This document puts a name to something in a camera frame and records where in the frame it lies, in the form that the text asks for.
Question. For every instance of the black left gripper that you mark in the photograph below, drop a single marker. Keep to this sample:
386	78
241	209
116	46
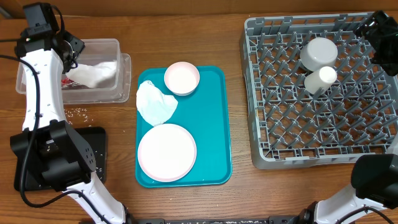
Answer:
78	45

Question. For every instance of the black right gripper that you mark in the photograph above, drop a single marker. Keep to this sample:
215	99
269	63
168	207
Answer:
385	24

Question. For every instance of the red snack wrapper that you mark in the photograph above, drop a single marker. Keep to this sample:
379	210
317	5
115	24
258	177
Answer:
68	83

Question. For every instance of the grey plastic bowl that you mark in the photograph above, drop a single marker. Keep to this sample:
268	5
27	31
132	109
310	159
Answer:
318	53

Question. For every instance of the white napkin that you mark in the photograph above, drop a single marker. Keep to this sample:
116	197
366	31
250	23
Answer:
92	75
155	107

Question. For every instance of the white plastic cup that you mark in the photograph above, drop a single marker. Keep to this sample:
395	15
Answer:
321	78

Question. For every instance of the pink plastic bowl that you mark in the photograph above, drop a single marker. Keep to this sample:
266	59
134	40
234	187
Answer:
182	78

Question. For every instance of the pink round plate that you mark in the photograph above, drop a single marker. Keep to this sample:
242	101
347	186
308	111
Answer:
167	152

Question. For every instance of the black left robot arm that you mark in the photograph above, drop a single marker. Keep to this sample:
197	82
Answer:
55	160

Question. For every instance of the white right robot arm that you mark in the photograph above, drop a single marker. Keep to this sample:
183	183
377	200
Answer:
373	186

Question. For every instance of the grey dishwasher rack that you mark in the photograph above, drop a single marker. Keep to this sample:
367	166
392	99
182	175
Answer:
291	128

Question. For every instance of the clear plastic bin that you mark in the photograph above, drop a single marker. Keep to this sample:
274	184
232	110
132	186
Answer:
115	89

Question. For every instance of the scattered rice grains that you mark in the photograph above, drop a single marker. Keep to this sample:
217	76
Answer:
78	117

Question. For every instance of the black tray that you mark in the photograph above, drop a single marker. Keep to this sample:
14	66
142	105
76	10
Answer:
95	136

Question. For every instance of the teal plastic tray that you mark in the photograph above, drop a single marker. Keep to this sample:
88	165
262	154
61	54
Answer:
204	114

